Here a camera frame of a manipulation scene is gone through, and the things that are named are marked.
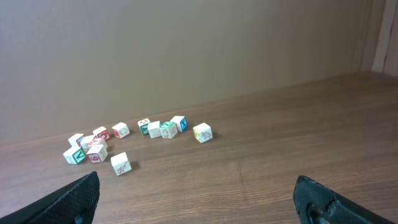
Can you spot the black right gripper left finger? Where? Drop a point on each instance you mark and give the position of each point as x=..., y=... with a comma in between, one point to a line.
x=73, y=203

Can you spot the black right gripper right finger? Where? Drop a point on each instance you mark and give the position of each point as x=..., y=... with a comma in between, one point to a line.
x=317, y=204

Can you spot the white block green side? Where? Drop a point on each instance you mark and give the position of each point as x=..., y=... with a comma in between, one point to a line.
x=120, y=163

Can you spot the white block plain picture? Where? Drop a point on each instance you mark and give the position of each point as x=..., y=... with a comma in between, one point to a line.
x=154, y=129

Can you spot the green letter Z block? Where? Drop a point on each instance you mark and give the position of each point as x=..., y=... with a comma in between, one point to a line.
x=168, y=129

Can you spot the white block blue side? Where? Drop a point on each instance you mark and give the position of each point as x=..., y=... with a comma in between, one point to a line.
x=180, y=122

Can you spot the white block green edge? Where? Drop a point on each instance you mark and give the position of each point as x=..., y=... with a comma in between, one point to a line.
x=75, y=155

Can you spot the white block red number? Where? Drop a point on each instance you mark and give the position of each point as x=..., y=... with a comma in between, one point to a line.
x=97, y=153

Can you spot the plain white wooden block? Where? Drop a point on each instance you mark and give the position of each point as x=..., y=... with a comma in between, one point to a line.
x=85, y=142

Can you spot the white block far left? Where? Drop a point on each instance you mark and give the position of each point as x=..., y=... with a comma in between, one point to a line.
x=75, y=140

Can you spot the red letter A block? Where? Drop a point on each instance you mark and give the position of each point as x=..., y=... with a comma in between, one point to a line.
x=98, y=141

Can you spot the white block red picture top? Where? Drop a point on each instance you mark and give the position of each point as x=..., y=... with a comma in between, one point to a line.
x=101, y=132

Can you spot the white block red letter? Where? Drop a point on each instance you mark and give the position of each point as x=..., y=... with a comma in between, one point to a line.
x=120, y=130

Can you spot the white block green panda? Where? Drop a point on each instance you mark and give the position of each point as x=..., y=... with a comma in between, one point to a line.
x=143, y=124

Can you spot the white block yellow side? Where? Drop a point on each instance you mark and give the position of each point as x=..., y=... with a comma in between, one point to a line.
x=202, y=132

